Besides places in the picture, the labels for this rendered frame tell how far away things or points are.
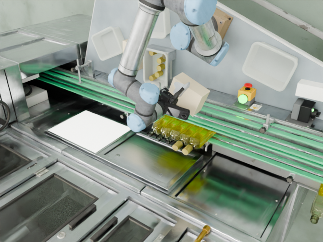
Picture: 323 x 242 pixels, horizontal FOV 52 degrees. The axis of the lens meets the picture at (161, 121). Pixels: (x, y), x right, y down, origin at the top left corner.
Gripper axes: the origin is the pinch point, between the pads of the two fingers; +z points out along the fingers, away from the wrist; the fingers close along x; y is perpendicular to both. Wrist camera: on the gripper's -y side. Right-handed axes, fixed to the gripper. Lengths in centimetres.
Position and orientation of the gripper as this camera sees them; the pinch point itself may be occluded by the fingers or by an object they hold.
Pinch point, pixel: (185, 95)
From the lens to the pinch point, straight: 151.7
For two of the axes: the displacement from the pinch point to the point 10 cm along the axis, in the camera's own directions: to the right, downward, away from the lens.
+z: 5.8, -4.1, 7.0
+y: -7.6, -5.8, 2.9
